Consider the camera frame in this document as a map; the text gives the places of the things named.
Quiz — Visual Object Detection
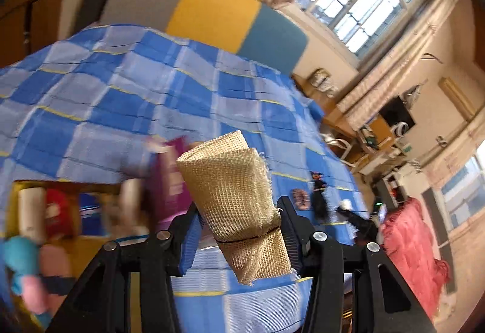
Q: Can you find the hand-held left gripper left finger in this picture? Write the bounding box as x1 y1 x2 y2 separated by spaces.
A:
45 200 205 333

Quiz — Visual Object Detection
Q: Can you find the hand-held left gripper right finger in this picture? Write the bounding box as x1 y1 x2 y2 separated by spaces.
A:
276 196 436 333

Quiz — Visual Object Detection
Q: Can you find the burlap cloth roll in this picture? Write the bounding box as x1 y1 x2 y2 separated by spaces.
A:
176 130 293 286

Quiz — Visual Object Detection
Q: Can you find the teal and pink plush toy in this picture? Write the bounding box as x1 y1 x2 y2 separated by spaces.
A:
0 235 74 330

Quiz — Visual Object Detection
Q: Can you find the purple box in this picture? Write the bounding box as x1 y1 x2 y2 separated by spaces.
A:
146 136 194 222

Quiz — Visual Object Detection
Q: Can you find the black cloth item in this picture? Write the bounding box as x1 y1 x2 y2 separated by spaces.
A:
339 198 380 243

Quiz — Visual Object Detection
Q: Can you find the blue fabric pouch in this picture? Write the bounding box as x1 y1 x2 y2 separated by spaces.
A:
78 193 107 236

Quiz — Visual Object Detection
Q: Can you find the red fringed blanket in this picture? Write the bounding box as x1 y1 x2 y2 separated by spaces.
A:
379 198 451 318

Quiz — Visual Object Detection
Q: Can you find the wooden desk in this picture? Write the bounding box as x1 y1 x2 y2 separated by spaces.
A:
292 73 402 175

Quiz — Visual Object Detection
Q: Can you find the small patterned basket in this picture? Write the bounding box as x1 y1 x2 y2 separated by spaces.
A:
311 68 338 96

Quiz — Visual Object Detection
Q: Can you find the black monitor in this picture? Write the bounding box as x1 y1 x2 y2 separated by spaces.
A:
379 96 415 129

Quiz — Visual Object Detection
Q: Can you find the blue checked bedsheet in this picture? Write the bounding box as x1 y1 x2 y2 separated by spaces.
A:
0 24 370 333

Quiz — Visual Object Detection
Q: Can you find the small side window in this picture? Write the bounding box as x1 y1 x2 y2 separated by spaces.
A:
440 155 485 239

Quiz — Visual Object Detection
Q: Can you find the pale striped curtain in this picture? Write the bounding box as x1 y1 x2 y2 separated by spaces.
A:
337 0 474 129

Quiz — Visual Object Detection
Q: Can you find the grey yellow teal headboard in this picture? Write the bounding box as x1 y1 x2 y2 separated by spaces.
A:
100 0 309 74

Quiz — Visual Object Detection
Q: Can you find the wooden wardrobe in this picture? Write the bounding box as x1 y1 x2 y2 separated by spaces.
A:
0 0 82 68

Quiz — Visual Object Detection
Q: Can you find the brown round hair tie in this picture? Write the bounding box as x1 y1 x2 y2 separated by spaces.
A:
293 187 309 210

